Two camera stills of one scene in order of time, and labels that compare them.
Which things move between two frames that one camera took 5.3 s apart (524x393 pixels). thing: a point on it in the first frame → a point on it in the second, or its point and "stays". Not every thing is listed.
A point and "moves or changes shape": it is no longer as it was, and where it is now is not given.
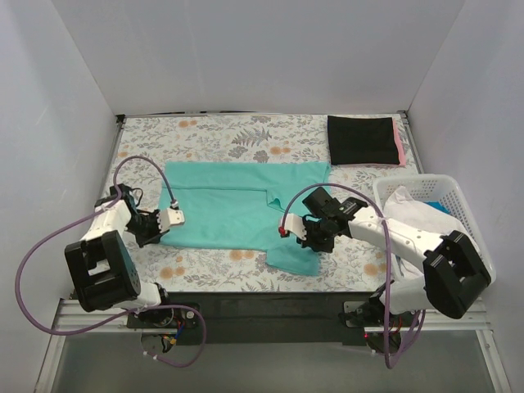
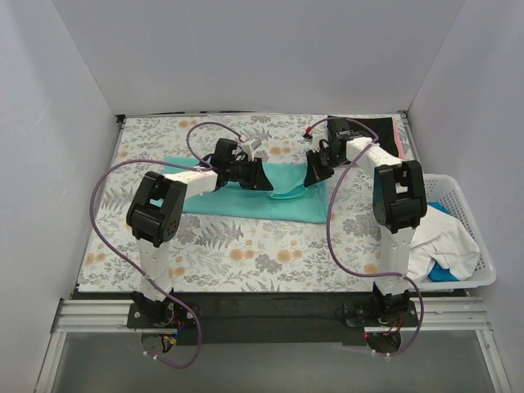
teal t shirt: x=238 y=205 moves or changes shape
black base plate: x=277 y=318 stays
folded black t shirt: x=359 y=140 stays
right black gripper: x=313 y=236 → x=320 y=160
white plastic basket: x=445 y=191 stays
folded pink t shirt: x=399 y=144 stays
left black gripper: x=151 y=228 → x=251 y=173
